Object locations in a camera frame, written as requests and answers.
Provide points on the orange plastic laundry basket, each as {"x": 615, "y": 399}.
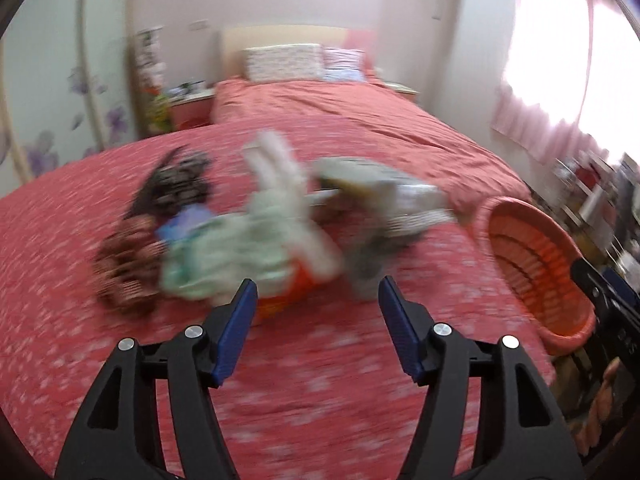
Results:
{"x": 534, "y": 255}

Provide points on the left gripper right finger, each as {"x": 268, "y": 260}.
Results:
{"x": 521, "y": 432}

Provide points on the salmon pink duvet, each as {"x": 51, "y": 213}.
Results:
{"x": 380, "y": 120}

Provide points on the light green cloth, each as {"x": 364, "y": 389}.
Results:
{"x": 256, "y": 242}

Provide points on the white wall socket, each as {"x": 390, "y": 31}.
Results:
{"x": 198, "y": 25}

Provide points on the green plush toy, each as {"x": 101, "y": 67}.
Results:
{"x": 158, "y": 113}

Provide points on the pink bedside table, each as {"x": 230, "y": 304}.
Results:
{"x": 192, "y": 110}

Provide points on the beige pink headboard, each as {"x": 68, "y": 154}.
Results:
{"x": 233, "y": 41}

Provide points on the plush toy hanging organizer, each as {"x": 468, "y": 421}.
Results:
{"x": 149, "y": 63}

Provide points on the crumpled white tissue paper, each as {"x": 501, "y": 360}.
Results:
{"x": 277, "y": 173}

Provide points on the white floral pillow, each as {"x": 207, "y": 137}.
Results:
{"x": 283, "y": 62}

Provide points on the grey sock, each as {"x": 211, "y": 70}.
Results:
{"x": 368, "y": 260}

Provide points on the wardrobe with purple flowers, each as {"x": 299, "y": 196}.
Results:
{"x": 65, "y": 86}

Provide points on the black checkered mesh mat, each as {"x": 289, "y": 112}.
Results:
{"x": 143, "y": 202}

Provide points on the brown plaid scrunchie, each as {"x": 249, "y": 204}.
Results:
{"x": 127, "y": 267}

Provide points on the orange white paper cup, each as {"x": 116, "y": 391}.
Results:
{"x": 288, "y": 284}

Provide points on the pink curtain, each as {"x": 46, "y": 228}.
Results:
{"x": 571, "y": 81}

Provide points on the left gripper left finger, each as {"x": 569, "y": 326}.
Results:
{"x": 116, "y": 431}

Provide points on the person's right hand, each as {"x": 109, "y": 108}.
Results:
{"x": 606, "y": 406}

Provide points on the right bedside table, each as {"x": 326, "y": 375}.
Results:
{"x": 407, "y": 93}

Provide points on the cluttered desk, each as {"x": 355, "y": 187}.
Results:
{"x": 598, "y": 204}

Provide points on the black white floral scrunchie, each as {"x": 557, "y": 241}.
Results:
{"x": 182, "y": 184}

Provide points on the pink striped pillow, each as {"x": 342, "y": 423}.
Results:
{"x": 343, "y": 65}

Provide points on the silver snack bag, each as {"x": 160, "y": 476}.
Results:
{"x": 402, "y": 205}

